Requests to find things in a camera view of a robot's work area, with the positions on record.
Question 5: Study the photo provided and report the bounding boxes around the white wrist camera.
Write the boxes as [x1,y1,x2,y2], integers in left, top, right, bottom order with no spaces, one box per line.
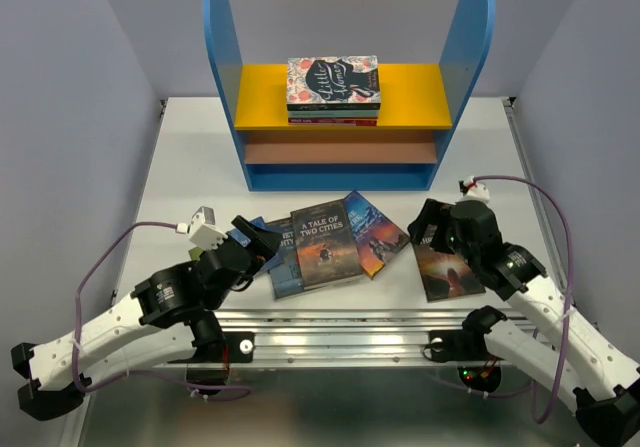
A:
[187,206,228,251]
[459,176,490,204]

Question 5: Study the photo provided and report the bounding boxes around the red book in stack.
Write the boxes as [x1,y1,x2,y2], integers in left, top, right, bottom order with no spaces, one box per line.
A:
[287,117,378,127]

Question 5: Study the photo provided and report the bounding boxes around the teal book in stack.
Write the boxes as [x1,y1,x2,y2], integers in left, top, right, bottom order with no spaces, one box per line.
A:
[287,108,380,118]

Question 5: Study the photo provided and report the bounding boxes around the Jane Eyre blue book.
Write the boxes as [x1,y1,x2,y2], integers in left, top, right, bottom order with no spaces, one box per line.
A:
[344,191,409,279]

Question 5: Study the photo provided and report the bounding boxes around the Three Days to See book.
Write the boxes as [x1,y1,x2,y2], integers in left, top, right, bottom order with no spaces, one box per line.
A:
[412,242,486,302]

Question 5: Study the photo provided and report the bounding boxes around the Nineteen Eighty-Four blue book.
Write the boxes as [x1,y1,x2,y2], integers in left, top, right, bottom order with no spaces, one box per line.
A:
[267,218,304,300]

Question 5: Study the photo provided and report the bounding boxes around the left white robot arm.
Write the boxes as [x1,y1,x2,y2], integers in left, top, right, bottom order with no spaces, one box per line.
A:
[11,207,282,421]

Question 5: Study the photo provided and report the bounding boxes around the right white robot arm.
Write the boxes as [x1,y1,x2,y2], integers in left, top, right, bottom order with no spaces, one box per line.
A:
[408,199,639,446]

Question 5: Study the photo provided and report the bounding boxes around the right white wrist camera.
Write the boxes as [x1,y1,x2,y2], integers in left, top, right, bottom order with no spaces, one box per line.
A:
[459,176,490,204]

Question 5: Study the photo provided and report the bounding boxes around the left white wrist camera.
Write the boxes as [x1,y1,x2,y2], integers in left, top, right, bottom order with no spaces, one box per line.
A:
[187,206,228,251]

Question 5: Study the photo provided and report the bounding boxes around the Little Women floral book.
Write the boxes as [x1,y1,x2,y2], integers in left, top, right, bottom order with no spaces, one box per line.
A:
[286,55,382,111]

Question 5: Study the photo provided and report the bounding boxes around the Animal Farm landscape book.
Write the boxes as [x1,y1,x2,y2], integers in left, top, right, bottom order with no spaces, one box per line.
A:
[188,216,266,260]

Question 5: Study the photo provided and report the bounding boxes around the A Tale of Two Cities book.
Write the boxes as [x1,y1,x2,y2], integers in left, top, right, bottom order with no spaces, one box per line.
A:
[291,199,363,291]

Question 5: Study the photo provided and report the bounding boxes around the blue wooden bookshelf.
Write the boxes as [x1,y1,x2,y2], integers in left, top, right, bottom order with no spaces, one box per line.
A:
[203,0,496,191]

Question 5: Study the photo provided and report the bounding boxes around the aluminium mounting rail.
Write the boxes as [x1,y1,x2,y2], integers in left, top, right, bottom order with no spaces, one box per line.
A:
[84,308,551,368]

